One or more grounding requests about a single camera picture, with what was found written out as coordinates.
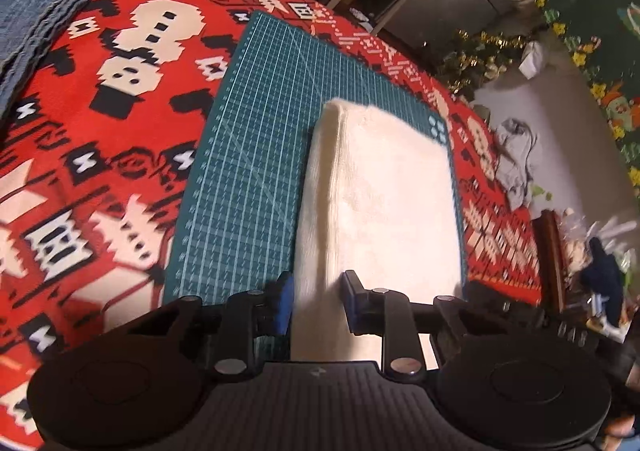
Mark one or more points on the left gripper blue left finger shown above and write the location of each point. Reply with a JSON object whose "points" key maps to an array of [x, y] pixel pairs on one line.
{"points": [[274, 308]]}

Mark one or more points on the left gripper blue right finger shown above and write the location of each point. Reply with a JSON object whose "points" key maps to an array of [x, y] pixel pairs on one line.
{"points": [[364, 308]]}

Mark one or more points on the white knit v-neck sweater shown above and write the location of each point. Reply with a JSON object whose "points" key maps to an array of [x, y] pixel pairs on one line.
{"points": [[378, 199]]}

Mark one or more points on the person right hand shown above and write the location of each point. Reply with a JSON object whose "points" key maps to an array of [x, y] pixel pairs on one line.
{"points": [[618, 431]]}

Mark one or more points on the green cutting mat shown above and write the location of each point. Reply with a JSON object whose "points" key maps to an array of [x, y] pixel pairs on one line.
{"points": [[237, 221]]}

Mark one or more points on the dark wooden side table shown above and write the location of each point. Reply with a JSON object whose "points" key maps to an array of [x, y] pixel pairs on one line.
{"points": [[550, 260]]}

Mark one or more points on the grey crumpled garment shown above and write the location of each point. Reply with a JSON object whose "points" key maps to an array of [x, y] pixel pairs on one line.
{"points": [[519, 153]]}

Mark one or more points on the red patterned christmas blanket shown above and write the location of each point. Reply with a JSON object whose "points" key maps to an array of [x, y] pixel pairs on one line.
{"points": [[96, 154]]}

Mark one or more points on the small decorated christmas tree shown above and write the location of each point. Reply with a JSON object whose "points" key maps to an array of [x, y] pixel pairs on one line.
{"points": [[472, 60]]}

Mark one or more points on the green christmas wall banner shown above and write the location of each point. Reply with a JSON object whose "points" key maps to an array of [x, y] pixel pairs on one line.
{"points": [[602, 40]]}

